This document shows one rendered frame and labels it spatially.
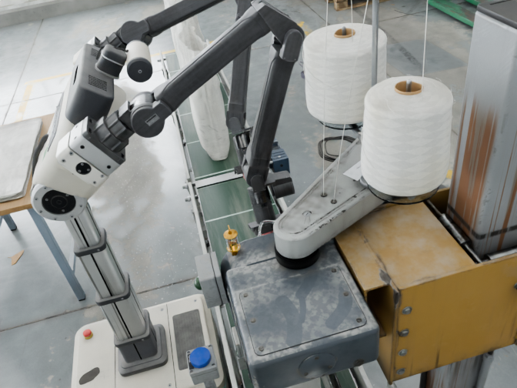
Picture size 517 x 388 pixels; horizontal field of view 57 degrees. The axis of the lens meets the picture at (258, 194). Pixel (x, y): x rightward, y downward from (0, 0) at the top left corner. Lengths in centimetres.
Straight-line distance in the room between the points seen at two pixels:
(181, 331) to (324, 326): 148
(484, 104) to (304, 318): 48
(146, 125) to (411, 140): 64
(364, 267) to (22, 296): 255
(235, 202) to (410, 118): 201
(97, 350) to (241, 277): 150
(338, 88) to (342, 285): 37
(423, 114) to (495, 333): 62
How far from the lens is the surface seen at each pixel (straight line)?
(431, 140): 76
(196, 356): 146
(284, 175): 134
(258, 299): 92
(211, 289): 100
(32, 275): 333
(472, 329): 114
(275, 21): 112
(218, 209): 265
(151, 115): 115
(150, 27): 170
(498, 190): 97
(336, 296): 91
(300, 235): 90
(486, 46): 88
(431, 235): 103
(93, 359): 236
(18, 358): 292
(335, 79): 95
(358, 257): 97
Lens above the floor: 204
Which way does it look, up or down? 38 degrees down
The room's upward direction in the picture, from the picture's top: 10 degrees counter-clockwise
